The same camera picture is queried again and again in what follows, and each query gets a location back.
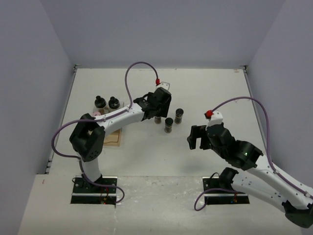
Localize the left aluminium table rail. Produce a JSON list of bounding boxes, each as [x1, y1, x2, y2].
[[44, 64, 81, 174]]

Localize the pink lid spice bottle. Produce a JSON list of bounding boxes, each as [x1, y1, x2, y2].
[[92, 112, 101, 117]]

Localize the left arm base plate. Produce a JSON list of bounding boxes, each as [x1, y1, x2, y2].
[[70, 176, 117, 205]]

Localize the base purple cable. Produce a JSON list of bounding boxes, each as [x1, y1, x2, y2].
[[194, 188, 243, 212], [92, 181, 125, 204]]

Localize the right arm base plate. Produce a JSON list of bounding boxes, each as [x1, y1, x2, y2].
[[202, 176, 250, 205]]

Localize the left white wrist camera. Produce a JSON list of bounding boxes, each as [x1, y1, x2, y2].
[[158, 82, 170, 90]]

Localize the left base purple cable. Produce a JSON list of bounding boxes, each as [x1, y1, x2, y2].
[[92, 181, 125, 204]]

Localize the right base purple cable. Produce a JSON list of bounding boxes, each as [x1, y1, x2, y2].
[[194, 188, 243, 212]]

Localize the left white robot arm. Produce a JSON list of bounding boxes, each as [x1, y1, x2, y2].
[[69, 86, 172, 192]]

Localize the black lid pepper jar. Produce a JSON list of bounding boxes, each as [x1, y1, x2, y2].
[[164, 117, 174, 133], [174, 108, 184, 124]]

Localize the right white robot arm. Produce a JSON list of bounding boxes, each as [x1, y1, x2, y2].
[[187, 124, 313, 229]]

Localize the right aluminium table rail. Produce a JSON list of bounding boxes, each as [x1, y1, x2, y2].
[[240, 65, 267, 149]]

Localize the black-knob bottle brown contents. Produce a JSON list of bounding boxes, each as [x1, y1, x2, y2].
[[94, 95, 107, 109]]

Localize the clear plastic bin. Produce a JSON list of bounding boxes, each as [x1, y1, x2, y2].
[[92, 104, 123, 115]]

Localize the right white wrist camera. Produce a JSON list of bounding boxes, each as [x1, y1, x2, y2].
[[204, 110, 223, 129]]

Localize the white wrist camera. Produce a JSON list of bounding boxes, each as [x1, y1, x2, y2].
[[158, 82, 170, 90], [204, 110, 223, 129]]

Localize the aluminium table rail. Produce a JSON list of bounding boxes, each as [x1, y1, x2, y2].
[[240, 65, 267, 149], [44, 64, 81, 174]]

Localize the black-knob bottle white contents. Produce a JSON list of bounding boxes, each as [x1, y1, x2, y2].
[[108, 96, 120, 110]]

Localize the black lid pepper jar front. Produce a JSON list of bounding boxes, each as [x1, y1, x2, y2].
[[164, 117, 174, 133]]

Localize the black lid pepper jar right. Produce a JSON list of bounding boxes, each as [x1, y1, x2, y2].
[[174, 108, 184, 124]]

